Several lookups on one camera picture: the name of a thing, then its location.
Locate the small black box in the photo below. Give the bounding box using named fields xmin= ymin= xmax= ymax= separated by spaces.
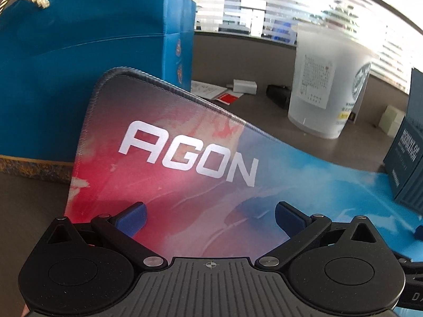
xmin=266 ymin=85 xmax=292 ymax=108

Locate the blue container-shaped storage box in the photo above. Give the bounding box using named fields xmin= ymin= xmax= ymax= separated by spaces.
xmin=383 ymin=68 xmax=423 ymax=212

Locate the red card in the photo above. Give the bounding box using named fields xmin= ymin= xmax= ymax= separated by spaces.
xmin=213 ymin=92 xmax=244 ymax=105

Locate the small white box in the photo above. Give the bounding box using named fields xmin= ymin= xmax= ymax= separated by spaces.
xmin=378 ymin=105 xmax=406 ymax=137

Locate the glass desk partition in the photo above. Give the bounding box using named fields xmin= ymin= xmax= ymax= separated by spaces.
xmin=178 ymin=0 xmax=423 ymax=96

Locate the printed desk mat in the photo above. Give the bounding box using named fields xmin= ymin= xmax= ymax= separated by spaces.
xmin=64 ymin=68 xmax=423 ymax=317

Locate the green potted plant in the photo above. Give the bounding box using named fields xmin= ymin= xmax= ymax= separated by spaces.
xmin=325 ymin=2 xmax=362 ymax=32

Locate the blue paper gift bag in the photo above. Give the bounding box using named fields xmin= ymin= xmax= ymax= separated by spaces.
xmin=0 ymin=0 xmax=198 ymax=184

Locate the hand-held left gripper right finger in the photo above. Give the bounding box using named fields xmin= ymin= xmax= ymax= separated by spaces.
xmin=256 ymin=201 xmax=380 ymax=269

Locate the clear plastic cup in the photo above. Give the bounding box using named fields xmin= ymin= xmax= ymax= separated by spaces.
xmin=287 ymin=23 xmax=380 ymax=140

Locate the white paper leaflet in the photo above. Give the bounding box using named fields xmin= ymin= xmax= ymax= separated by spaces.
xmin=192 ymin=80 xmax=228 ymax=100

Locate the white charger adapter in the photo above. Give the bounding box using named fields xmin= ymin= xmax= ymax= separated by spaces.
xmin=233 ymin=79 xmax=258 ymax=95

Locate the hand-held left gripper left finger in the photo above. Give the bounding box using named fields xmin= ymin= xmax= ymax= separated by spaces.
xmin=43 ymin=201 xmax=167 ymax=269

